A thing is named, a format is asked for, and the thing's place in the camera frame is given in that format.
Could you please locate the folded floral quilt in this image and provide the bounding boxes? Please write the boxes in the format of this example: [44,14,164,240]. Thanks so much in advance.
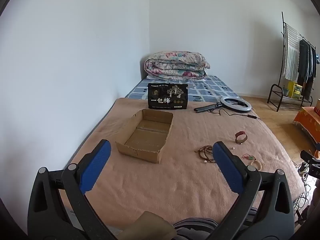
[144,51,210,81]

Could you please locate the black folded tripod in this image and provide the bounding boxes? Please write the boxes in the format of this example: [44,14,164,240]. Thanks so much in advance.
[194,103,223,113]

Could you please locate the blue patterned bed sheet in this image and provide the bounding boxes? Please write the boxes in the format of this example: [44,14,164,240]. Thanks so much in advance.
[125,75,242,103]

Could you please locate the black ring light cable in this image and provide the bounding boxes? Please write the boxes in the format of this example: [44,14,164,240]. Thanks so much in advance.
[220,110,260,120]

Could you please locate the black printed bag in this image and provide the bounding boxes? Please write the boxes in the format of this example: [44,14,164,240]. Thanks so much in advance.
[147,82,188,110]

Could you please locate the row of dark hanging clothes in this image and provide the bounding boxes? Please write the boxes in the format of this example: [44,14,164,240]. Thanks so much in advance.
[297,39,318,98]

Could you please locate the cardboard box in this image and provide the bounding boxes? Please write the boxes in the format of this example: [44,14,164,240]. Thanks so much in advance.
[115,109,174,164]

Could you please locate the red leather strap bracelet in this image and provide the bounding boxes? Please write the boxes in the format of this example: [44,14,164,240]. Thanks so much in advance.
[235,131,248,145]

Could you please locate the pink blanket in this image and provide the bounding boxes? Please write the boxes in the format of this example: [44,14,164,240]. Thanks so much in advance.
[59,97,304,230]

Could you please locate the brown wooden bead necklace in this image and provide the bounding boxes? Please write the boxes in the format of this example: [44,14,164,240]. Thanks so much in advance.
[195,144,218,165]

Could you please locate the white ring light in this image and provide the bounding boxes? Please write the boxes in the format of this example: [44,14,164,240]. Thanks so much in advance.
[220,96,252,112]

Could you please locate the black metal clothes rack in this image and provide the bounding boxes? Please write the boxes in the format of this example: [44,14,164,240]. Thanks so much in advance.
[267,11,317,112]

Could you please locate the striped hanging towel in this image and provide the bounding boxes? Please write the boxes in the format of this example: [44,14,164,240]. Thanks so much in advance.
[284,24,300,80]

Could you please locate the yellow plastic crate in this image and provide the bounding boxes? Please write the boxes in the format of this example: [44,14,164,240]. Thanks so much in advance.
[287,81,303,98]

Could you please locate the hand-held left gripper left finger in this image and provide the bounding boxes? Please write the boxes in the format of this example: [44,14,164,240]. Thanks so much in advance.
[27,139,118,240]

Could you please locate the tan cloth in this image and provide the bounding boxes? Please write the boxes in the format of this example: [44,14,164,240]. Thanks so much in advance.
[117,211,177,240]

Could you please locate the tangle of floor cables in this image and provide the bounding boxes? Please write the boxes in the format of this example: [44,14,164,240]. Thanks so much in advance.
[295,162,313,225]

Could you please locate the person's right forearm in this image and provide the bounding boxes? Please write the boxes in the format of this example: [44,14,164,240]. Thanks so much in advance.
[310,179,320,228]

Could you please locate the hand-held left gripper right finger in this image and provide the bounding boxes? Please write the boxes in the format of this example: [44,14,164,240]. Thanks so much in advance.
[205,141,295,240]

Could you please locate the person's grey striped trousers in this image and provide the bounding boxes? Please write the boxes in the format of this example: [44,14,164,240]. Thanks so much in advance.
[172,217,220,240]

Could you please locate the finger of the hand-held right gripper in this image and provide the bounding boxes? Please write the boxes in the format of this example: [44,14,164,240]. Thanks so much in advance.
[300,150,316,165]

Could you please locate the beige bead bracelet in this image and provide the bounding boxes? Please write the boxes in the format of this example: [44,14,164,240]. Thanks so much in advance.
[247,159,262,172]

